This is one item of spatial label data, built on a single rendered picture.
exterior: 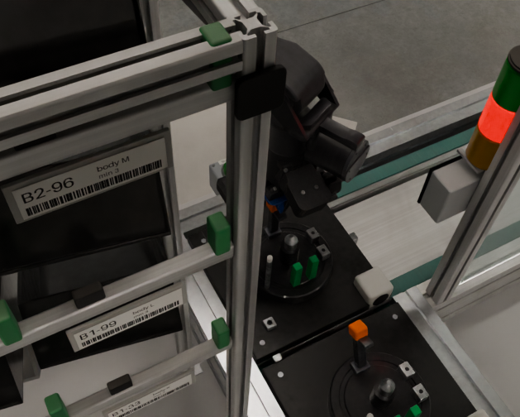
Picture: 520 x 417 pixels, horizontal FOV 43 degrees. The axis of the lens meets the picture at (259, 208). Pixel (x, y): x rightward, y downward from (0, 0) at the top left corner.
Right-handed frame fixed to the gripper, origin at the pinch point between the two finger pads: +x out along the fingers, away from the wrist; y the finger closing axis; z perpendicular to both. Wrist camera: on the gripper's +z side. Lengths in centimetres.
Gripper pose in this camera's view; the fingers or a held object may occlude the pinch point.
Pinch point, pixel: (282, 196)
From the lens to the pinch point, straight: 96.4
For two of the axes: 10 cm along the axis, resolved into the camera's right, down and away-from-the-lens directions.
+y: 8.8, -3.7, 3.1
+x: -0.3, 5.9, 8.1
